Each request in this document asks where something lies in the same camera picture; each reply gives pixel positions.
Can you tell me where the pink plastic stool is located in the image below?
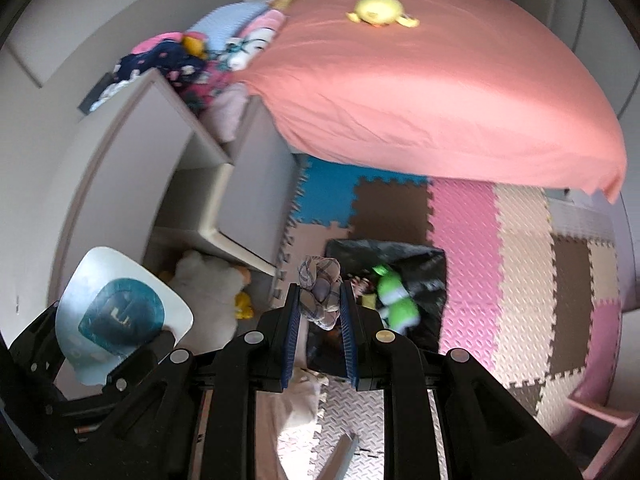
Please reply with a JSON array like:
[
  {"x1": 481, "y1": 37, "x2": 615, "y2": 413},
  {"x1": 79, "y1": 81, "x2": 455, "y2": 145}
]
[{"x1": 567, "y1": 392, "x2": 639, "y2": 479}]

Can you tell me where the white pink plush toy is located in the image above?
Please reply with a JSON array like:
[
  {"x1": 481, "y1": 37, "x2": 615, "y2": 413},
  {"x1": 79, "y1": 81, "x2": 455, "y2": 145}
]
[{"x1": 219, "y1": 9, "x2": 286, "y2": 72}]

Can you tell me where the light blue folded blanket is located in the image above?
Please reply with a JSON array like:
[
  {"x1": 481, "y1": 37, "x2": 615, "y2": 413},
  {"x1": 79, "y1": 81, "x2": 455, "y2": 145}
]
[{"x1": 186, "y1": 0, "x2": 276, "y2": 54}]

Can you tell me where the purple wrapper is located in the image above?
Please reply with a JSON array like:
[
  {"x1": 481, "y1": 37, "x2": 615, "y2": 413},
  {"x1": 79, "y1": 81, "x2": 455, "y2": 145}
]
[{"x1": 298, "y1": 256, "x2": 342, "y2": 330}]

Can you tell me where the white bedside cabinet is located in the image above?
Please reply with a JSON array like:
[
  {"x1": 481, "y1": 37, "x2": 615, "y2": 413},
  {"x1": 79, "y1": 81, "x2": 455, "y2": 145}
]
[{"x1": 46, "y1": 70, "x2": 298, "y2": 300}]

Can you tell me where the black trash bag bin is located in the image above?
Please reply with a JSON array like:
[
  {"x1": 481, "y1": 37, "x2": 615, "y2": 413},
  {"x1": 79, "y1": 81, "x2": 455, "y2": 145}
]
[{"x1": 297, "y1": 238, "x2": 448, "y2": 377}]

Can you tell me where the navy patterned clothing pile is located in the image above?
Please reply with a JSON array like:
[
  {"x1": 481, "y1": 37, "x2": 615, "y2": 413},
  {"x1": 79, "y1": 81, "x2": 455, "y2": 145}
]
[{"x1": 88, "y1": 32, "x2": 231, "y2": 115}]

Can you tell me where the green white plush toy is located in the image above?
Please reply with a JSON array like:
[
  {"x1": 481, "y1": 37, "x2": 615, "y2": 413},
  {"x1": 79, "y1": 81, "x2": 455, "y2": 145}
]
[{"x1": 373, "y1": 264, "x2": 420, "y2": 334}]

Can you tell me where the blue white blister pack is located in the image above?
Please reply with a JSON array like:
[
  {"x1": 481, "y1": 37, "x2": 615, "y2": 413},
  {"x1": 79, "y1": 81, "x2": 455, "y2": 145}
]
[{"x1": 55, "y1": 247, "x2": 193, "y2": 386}]

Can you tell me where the white plush duck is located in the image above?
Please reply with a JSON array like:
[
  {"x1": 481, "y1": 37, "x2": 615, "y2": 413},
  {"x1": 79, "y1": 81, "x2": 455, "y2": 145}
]
[{"x1": 160, "y1": 250, "x2": 252, "y2": 356}]

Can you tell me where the pink bed cover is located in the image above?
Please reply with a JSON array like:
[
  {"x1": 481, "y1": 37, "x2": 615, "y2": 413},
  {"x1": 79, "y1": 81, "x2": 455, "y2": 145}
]
[{"x1": 236, "y1": 0, "x2": 627, "y2": 200}]

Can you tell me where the yellow plush duck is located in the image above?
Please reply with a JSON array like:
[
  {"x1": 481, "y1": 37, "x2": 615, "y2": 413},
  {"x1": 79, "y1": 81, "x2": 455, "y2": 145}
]
[{"x1": 346, "y1": 0, "x2": 420, "y2": 28}]

